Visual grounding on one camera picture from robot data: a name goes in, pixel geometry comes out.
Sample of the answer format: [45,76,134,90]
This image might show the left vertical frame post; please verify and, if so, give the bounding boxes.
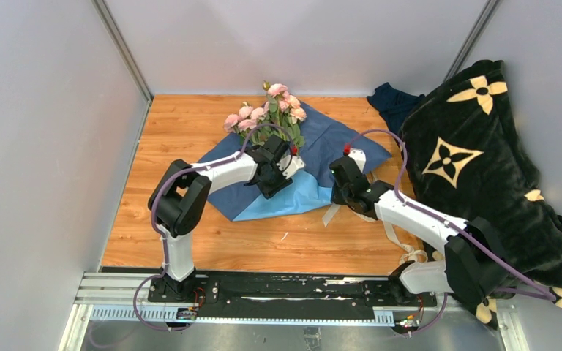
[91,0,154,106]

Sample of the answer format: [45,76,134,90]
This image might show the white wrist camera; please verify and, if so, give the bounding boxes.
[277,153,305,179]
[343,144,367,173]

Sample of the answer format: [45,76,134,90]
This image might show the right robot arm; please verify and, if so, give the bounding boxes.
[329,155,509,306]

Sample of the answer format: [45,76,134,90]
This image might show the vertical frame post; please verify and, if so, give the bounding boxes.
[443,0,501,82]
[91,0,154,106]

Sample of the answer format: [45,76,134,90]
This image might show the right vertical frame post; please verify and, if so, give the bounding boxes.
[443,0,501,82]

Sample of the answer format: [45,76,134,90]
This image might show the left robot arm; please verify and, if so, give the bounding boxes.
[148,135,305,302]

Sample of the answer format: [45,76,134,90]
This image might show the pink fake flower stem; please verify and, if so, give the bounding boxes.
[278,91,307,148]

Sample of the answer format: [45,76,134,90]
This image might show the aluminium frame rail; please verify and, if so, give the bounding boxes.
[59,268,530,350]

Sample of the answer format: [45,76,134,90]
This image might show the black patterned plush blanket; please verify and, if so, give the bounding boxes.
[390,59,562,328]

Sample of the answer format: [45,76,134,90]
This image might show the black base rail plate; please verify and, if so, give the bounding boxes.
[146,271,437,321]

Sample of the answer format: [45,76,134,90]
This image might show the blue wrapping paper sheet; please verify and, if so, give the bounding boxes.
[197,100,392,223]

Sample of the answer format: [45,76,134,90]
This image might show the cream ribbon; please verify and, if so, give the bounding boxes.
[322,202,429,263]

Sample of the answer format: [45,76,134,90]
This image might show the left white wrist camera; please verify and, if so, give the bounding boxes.
[277,153,305,179]

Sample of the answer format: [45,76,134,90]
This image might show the dark navy cloth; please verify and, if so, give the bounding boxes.
[366,83,426,136]

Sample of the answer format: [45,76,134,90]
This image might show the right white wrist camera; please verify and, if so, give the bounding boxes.
[343,144,367,173]

